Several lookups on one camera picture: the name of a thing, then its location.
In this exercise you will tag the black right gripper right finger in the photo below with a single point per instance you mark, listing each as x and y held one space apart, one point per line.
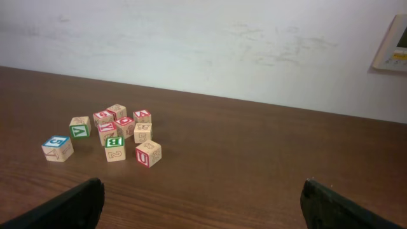
323 208

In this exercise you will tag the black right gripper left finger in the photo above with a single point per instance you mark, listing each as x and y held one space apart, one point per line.
77 208

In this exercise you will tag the blue number 5 block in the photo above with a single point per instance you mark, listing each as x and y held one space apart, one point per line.
57 148

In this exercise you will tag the green letter B block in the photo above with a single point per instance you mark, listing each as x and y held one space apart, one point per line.
115 149

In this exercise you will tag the red letter U block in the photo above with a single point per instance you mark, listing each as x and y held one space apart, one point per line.
148 153

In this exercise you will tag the green letter V block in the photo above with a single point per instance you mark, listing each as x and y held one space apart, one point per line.
80 127

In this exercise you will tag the red letter Y block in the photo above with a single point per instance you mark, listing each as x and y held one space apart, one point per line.
105 131

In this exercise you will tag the red letter Q block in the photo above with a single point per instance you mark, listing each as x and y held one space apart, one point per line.
125 127

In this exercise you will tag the red letter G block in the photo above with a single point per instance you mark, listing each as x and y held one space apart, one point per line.
103 117

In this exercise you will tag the plain butterfly 5 block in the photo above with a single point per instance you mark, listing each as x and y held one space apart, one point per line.
142 132

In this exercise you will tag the plain wooden picture block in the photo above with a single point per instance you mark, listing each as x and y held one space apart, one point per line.
118 111

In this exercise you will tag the red letter A block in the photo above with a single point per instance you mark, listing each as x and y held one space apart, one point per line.
142 116

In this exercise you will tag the beige wall control panel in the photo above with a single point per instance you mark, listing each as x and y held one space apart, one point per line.
391 55

